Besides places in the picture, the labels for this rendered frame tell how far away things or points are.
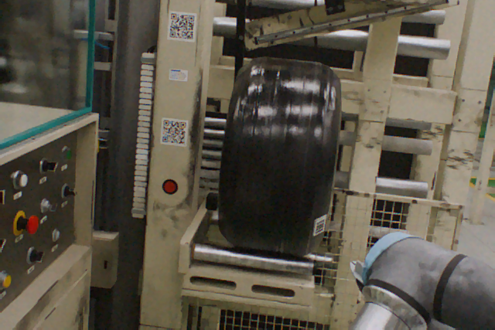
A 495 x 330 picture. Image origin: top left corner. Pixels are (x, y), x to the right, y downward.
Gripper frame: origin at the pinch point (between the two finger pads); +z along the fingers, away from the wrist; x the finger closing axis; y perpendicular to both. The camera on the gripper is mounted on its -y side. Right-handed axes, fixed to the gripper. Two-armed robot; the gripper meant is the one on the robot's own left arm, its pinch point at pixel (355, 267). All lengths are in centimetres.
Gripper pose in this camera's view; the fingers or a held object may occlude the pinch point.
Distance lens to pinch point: 148.5
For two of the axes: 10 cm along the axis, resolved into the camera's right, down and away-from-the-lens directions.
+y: -1.1, -8.6, -5.0
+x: -8.2, 3.6, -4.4
